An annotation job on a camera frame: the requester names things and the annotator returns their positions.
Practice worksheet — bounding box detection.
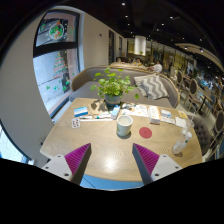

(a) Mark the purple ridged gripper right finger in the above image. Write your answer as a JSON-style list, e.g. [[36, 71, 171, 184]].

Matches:
[[131, 142, 184, 186]]

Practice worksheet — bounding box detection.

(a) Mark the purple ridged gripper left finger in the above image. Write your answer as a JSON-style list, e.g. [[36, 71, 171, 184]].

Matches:
[[41, 142, 92, 186]]

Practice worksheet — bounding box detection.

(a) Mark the clear plastic water bottle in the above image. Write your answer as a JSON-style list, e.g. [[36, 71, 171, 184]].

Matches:
[[172, 131, 192, 155]]

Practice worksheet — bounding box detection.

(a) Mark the red round coaster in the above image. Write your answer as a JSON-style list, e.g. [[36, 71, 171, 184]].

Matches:
[[139, 127, 152, 139]]

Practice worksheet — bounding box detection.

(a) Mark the white ceramic cup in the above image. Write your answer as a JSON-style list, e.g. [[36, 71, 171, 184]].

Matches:
[[117, 115, 133, 137]]

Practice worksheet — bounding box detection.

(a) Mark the white tissue box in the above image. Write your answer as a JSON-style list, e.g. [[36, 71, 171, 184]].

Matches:
[[148, 106, 161, 124]]

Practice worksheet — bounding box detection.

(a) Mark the blue white tissue pack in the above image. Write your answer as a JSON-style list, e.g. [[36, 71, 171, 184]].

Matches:
[[74, 106, 88, 117]]

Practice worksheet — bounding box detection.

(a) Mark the blue white card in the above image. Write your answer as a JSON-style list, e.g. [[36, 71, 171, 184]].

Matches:
[[161, 109, 175, 124]]

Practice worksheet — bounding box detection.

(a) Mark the white pen stick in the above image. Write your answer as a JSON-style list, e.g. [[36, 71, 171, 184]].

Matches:
[[79, 116, 112, 121]]

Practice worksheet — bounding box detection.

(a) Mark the white paper napkin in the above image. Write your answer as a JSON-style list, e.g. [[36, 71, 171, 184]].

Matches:
[[175, 117, 186, 128]]

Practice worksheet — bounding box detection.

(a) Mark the white menu leaflet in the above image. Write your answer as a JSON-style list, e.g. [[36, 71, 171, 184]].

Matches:
[[121, 103, 148, 117]]

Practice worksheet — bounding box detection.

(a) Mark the small blue white carton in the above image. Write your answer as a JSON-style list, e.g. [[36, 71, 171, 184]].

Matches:
[[111, 105, 120, 120]]

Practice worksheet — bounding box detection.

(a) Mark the yellow card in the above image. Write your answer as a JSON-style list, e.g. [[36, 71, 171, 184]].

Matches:
[[178, 111, 188, 118]]

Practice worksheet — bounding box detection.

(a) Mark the grey tufted chair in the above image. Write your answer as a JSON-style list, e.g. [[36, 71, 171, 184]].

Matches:
[[188, 115, 211, 155]]

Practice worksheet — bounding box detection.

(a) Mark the grey upholstered sofa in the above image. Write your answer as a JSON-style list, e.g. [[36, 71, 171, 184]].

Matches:
[[69, 66, 179, 108]]

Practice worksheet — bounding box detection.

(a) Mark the grey chevron cushion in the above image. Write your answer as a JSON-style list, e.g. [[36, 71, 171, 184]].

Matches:
[[134, 74, 168, 100]]

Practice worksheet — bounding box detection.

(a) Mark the green potted plant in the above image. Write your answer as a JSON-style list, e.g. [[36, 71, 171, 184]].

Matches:
[[90, 67, 135, 108]]

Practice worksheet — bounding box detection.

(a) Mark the window with christmas stickers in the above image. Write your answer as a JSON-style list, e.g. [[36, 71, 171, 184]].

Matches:
[[33, 9, 80, 116]]

